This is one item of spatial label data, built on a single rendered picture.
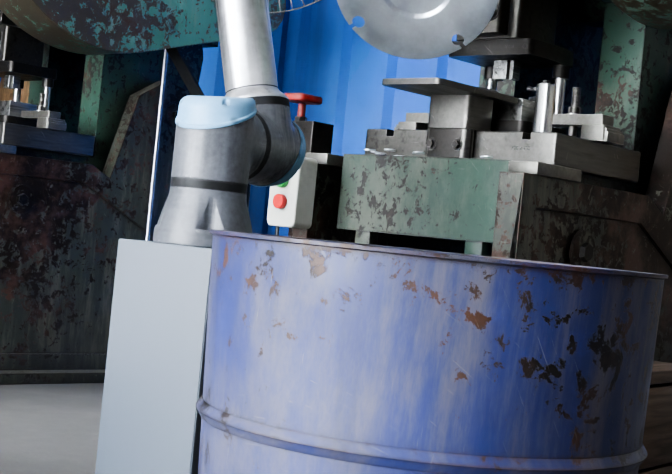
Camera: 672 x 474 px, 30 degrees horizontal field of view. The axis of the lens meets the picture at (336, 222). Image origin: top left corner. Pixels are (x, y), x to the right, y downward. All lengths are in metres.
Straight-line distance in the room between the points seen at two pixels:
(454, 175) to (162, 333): 0.67
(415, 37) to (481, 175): 0.27
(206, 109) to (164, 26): 1.72
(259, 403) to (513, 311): 0.22
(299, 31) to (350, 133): 0.44
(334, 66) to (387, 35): 2.06
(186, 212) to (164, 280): 0.10
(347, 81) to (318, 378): 3.34
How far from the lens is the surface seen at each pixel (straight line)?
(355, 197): 2.39
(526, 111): 2.43
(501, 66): 2.49
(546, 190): 2.15
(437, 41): 2.26
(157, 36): 3.54
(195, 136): 1.86
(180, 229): 1.84
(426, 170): 2.29
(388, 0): 2.24
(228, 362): 1.07
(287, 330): 1.01
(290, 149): 2.00
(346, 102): 4.29
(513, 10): 2.42
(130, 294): 1.87
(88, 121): 3.79
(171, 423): 1.83
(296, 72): 4.44
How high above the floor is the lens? 0.49
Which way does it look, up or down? 1 degrees up
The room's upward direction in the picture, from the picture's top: 6 degrees clockwise
